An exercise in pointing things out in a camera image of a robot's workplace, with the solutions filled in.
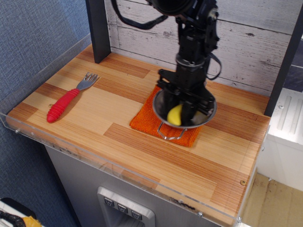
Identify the silver dispenser button panel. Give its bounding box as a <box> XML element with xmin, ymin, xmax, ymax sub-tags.
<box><xmin>97</xmin><ymin>186</ymin><xmax>156</xmax><ymax>227</ymax></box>

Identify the grey toy fridge cabinet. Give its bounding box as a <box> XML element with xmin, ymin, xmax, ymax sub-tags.
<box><xmin>46</xmin><ymin>147</ymin><xmax>216</xmax><ymax>227</ymax></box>

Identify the red handled metal fork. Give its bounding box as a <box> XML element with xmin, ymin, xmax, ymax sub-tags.
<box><xmin>46</xmin><ymin>72</ymin><xmax>98</xmax><ymax>123</ymax></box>

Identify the left black vertical post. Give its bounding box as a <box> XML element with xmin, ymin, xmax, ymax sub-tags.
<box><xmin>85</xmin><ymin>0</ymin><xmax>111</xmax><ymax>63</ymax></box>

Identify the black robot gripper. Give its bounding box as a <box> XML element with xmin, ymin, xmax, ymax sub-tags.
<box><xmin>156</xmin><ymin>60</ymin><xmax>214</xmax><ymax>125</ymax></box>

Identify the black vertical post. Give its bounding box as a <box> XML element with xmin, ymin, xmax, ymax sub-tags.
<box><xmin>85</xmin><ymin>0</ymin><xmax>111</xmax><ymax>63</ymax></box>
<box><xmin>264</xmin><ymin>6</ymin><xmax>303</xmax><ymax>117</ymax></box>

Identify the right black vertical post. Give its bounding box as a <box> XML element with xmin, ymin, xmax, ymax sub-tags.
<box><xmin>264</xmin><ymin>6</ymin><xmax>303</xmax><ymax>117</ymax></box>

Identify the orange knitted cloth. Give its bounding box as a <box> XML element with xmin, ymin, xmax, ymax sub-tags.
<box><xmin>130</xmin><ymin>86</ymin><xmax>201</xmax><ymax>147</ymax></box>

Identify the white aluminium frame right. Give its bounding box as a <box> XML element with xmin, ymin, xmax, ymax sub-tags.
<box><xmin>257</xmin><ymin>88</ymin><xmax>303</xmax><ymax>191</ymax></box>

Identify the yellow toy banana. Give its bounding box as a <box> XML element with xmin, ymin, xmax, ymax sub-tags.
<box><xmin>167</xmin><ymin>104</ymin><xmax>183</xmax><ymax>126</ymax></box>

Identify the small stainless steel wok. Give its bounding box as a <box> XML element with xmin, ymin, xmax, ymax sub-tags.
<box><xmin>152</xmin><ymin>81</ymin><xmax>217</xmax><ymax>140</ymax></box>

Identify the clear acrylic table guard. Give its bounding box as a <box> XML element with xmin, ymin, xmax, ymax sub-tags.
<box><xmin>6</xmin><ymin>28</ymin><xmax>273</xmax><ymax>227</ymax></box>

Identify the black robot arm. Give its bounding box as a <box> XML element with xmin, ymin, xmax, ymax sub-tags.
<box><xmin>149</xmin><ymin>0</ymin><xmax>220</xmax><ymax>128</ymax></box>

